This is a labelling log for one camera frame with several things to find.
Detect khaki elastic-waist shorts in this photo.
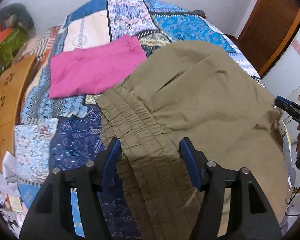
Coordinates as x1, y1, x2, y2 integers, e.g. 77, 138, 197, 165
96, 41, 290, 239

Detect crumpled white paper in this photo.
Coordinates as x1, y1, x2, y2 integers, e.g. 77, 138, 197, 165
0, 151, 20, 197

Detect blue patchwork bedspread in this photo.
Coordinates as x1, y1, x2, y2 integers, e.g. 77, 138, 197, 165
13, 0, 298, 240

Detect brown wooden door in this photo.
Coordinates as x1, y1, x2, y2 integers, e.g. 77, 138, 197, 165
237, 0, 300, 76

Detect folded pink pants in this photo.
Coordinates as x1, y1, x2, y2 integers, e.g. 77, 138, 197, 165
49, 35, 147, 99

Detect green patterned storage bag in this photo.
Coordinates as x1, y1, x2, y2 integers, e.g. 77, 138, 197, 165
0, 27, 28, 76

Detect grey plush pillow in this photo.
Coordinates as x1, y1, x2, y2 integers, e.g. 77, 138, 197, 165
0, 3, 36, 38

